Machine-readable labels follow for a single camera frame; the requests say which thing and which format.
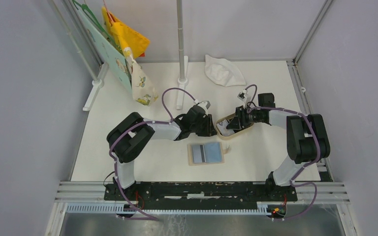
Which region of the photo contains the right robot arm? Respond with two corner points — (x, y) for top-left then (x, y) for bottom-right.
(225, 93), (330, 201)

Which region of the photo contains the beige oval tray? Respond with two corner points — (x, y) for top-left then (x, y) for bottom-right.
(215, 113), (253, 140)

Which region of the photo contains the white left rack foot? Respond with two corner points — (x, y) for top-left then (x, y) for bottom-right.
(82, 62), (109, 112)

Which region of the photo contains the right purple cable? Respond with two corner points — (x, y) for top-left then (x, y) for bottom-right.
(244, 84), (322, 221)

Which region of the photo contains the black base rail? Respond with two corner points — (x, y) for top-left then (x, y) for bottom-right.
(104, 181), (298, 210)

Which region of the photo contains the silver VIP card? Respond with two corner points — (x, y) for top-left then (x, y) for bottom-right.
(217, 119), (235, 137)

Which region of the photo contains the grey vertical pole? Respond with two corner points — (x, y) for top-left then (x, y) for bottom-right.
(176, 0), (186, 84)

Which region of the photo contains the white printed hanging cloth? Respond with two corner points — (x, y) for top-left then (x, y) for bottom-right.
(124, 47), (158, 106)

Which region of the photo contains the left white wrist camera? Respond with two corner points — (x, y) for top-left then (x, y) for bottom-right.
(194, 99), (211, 115)

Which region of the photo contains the white crumpled cloth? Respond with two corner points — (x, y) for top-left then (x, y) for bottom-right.
(204, 54), (246, 87)

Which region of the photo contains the teal printed hanging cloth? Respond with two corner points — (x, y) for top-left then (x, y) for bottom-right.
(72, 0), (132, 92)

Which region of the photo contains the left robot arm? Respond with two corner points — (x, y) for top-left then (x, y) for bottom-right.
(106, 101), (217, 200)

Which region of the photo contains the white card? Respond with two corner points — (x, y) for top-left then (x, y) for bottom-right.
(191, 145), (206, 164)

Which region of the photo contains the beige card holder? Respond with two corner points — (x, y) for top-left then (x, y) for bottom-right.
(187, 142), (231, 166)

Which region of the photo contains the white pole base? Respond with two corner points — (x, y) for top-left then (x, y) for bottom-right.
(176, 55), (189, 110)

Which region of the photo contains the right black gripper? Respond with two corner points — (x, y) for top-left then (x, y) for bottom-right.
(225, 105), (262, 130)

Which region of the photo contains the yellow hanging cloth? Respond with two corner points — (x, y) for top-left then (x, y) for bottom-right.
(101, 6), (150, 59)

